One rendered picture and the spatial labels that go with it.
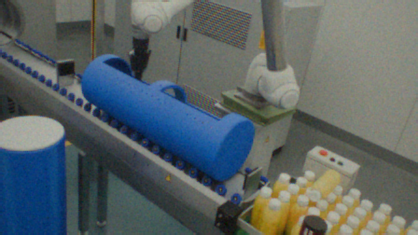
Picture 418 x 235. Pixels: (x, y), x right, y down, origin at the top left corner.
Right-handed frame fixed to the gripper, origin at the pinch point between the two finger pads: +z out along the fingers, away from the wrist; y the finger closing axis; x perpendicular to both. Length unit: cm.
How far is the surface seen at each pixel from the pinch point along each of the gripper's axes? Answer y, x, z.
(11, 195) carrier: 64, 0, 38
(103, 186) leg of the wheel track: -5, -31, 86
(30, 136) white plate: 53, -3, 16
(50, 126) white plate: 42.5, -5.7, 15.9
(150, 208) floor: -43, -24, 120
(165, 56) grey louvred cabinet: -155, -132, 54
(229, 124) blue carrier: 5, 59, -3
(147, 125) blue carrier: 14.4, 23.9, 10.9
